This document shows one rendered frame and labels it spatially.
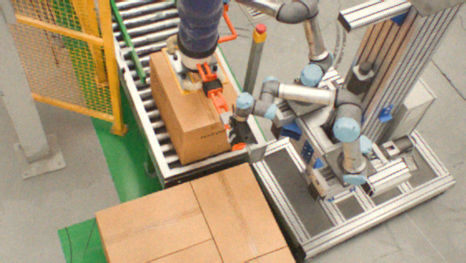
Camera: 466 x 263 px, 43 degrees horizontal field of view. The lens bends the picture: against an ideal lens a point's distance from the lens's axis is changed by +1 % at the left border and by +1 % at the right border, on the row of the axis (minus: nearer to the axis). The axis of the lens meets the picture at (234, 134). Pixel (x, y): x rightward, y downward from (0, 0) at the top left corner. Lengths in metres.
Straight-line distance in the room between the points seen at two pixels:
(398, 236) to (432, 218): 0.31
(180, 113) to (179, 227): 0.68
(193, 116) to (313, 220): 1.17
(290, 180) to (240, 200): 0.61
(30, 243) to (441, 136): 3.16
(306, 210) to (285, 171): 0.33
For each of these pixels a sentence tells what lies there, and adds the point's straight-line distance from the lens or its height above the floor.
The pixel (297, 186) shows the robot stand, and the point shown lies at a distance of 4.12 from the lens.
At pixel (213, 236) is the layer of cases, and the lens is 3.53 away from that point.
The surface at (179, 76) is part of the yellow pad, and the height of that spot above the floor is 1.14.
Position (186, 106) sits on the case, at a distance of 3.46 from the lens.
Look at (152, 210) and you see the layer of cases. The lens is 3.59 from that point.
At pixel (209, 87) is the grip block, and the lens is 3.17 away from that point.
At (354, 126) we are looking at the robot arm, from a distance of 2.70.
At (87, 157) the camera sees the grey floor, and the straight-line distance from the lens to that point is 4.40.
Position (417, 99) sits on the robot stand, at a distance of 3.45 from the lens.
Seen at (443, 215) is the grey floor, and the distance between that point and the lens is 4.62.
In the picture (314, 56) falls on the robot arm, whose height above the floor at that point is 1.29.
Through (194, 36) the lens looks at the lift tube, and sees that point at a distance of 3.07.
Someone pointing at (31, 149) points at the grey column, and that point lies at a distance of 4.26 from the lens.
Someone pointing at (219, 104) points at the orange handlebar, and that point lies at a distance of 3.11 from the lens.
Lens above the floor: 3.83
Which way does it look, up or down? 58 degrees down
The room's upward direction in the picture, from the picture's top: 11 degrees clockwise
